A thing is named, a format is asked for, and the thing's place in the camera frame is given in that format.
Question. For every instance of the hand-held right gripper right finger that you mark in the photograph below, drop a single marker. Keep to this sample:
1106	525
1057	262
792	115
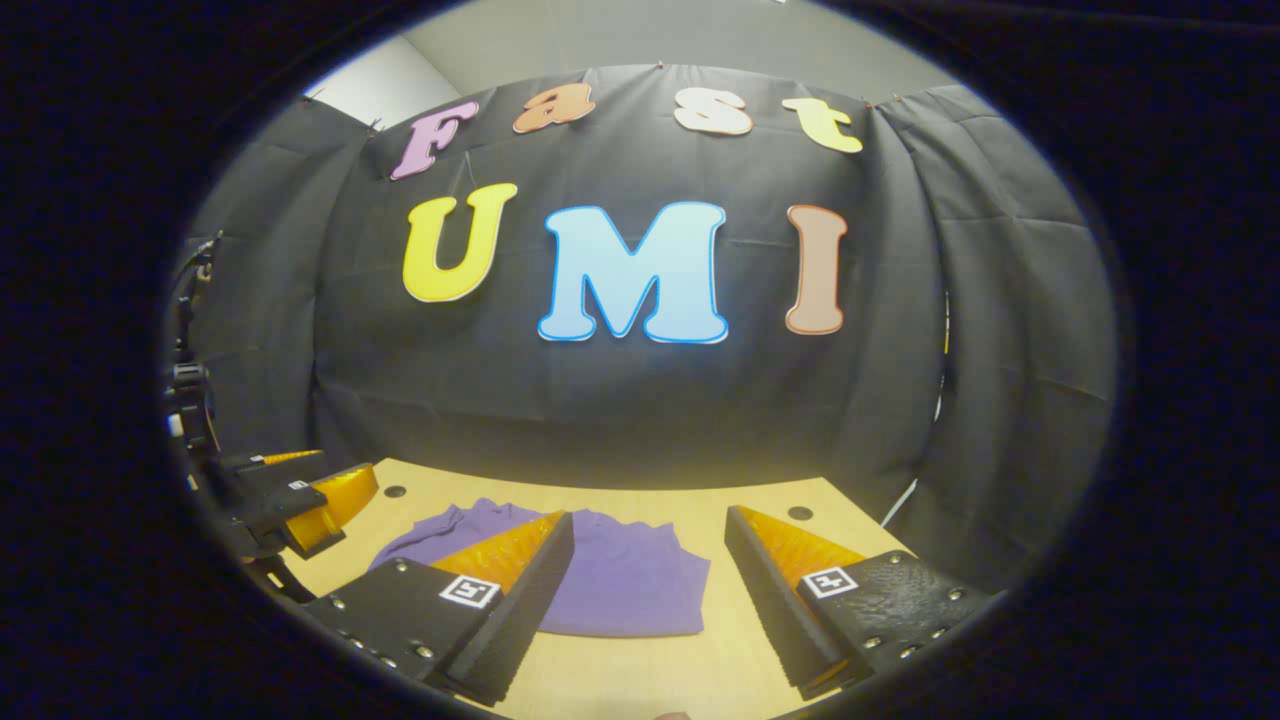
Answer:
770	620

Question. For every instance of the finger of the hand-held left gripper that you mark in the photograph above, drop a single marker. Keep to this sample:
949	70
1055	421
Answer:
265	467
285	505

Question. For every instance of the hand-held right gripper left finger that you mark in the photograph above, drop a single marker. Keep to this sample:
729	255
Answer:
525	610

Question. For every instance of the purple knit shirt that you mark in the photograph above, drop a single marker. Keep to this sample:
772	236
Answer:
630	590

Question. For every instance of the black backdrop cloth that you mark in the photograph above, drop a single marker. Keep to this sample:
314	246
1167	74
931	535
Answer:
640	400

